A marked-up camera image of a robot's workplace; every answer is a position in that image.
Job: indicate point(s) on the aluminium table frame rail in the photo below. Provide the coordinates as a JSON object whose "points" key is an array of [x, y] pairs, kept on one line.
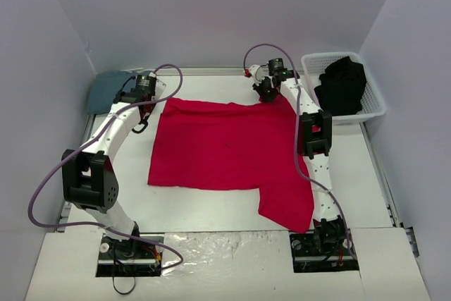
{"points": [[187, 71]]}

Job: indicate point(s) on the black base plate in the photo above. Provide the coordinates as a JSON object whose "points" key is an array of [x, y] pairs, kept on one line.
{"points": [[119, 259], [308, 259]]}

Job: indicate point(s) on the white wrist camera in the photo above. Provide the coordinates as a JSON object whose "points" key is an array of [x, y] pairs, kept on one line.
{"points": [[158, 87], [255, 72]]}

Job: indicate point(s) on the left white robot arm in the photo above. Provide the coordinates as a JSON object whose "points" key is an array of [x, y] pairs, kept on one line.
{"points": [[89, 181]]}

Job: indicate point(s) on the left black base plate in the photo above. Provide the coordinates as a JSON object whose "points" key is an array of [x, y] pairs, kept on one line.
{"points": [[119, 259]]}

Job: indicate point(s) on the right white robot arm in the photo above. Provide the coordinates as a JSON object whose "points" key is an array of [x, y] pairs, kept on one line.
{"points": [[313, 136]]}

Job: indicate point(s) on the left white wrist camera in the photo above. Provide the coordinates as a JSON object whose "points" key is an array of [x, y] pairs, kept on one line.
{"points": [[158, 87]]}

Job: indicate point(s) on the grey folded t shirt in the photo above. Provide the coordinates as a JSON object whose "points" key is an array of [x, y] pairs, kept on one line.
{"points": [[105, 88]]}

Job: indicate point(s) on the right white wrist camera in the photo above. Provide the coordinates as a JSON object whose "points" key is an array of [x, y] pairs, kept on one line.
{"points": [[255, 72]]}

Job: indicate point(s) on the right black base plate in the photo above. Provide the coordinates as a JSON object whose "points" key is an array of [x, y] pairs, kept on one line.
{"points": [[308, 259]]}

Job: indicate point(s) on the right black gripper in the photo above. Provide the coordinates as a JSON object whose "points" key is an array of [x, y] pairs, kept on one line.
{"points": [[266, 88]]}

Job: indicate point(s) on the red t shirt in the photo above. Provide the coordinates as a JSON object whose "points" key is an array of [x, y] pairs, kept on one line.
{"points": [[217, 146]]}

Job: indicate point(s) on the white perforated plastic basket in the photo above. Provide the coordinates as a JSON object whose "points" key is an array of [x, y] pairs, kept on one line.
{"points": [[372, 101]]}

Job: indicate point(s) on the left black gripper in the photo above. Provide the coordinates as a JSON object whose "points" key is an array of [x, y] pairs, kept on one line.
{"points": [[141, 122]]}

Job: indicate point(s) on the black t shirt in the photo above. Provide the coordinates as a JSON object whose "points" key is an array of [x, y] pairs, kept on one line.
{"points": [[342, 87]]}

